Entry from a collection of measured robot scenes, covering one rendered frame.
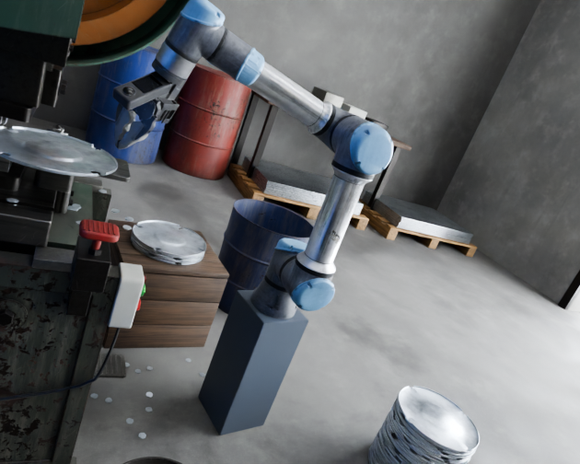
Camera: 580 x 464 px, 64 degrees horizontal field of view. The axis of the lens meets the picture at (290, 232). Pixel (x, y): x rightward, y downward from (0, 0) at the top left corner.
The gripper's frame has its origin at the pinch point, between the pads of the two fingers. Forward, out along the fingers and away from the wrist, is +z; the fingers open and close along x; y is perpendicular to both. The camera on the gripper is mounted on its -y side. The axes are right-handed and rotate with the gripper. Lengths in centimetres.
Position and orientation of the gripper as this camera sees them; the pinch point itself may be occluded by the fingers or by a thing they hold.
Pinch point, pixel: (118, 144)
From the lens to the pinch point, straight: 110.7
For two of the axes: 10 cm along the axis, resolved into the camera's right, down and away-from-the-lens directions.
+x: -7.3, -6.8, 0.9
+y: 3.1, -2.1, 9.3
